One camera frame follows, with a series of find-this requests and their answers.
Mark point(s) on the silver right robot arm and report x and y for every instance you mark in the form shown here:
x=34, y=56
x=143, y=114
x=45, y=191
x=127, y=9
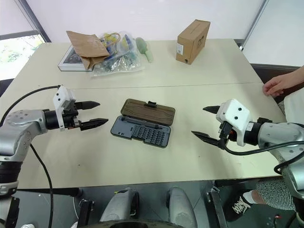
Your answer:
x=275, y=135

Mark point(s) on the black white sneaker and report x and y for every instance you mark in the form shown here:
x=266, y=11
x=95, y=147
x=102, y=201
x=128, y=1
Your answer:
x=237, y=206

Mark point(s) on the brown paper bag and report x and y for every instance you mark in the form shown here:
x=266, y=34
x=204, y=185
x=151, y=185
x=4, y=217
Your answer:
x=88, y=46

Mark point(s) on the white shirt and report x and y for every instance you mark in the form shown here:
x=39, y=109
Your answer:
x=295, y=107

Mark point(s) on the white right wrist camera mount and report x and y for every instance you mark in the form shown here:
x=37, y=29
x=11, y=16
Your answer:
x=234, y=116

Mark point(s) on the person's bare forearm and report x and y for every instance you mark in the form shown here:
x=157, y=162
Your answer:
x=297, y=76

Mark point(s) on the black rectangular tray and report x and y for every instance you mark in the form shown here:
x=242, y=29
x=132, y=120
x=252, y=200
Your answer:
x=147, y=114

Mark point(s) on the white-edged photo book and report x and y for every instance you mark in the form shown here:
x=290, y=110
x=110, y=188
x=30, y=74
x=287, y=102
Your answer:
x=70, y=60

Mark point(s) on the person's bare hand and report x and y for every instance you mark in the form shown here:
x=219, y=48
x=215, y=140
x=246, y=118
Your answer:
x=278, y=84

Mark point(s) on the black metal table bracket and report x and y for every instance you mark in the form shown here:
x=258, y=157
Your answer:
x=85, y=212
x=217, y=209

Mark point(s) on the dark window frame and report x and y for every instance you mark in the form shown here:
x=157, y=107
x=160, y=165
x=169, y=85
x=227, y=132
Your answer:
x=35, y=21

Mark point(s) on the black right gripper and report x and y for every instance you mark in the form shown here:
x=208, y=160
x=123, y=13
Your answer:
x=225, y=133

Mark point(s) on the clear plastic bag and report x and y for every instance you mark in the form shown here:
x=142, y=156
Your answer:
x=123, y=59

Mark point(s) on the green plush toy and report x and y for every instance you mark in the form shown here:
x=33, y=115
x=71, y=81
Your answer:
x=143, y=47

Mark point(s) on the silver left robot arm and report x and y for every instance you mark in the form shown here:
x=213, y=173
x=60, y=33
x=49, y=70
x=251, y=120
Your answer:
x=21, y=133

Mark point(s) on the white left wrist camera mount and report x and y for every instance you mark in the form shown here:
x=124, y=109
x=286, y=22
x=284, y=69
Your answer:
x=62, y=95

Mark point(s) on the white wall frame post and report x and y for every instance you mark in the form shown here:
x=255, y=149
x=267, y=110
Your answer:
x=255, y=23

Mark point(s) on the grey pen-shaped screwdriver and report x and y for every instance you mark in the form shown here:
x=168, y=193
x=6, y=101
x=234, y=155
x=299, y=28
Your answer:
x=140, y=123

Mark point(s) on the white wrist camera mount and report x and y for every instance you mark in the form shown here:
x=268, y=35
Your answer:
x=234, y=116
x=62, y=95

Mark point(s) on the dotted black white shorts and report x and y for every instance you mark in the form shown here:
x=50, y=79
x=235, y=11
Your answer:
x=275, y=192

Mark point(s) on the brown cardboard box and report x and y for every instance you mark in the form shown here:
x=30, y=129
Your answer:
x=190, y=42

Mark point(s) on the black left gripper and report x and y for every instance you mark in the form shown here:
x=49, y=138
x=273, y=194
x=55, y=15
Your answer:
x=71, y=117

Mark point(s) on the silver rounded robot leg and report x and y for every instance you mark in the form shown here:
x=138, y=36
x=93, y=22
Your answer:
x=180, y=206
x=118, y=206

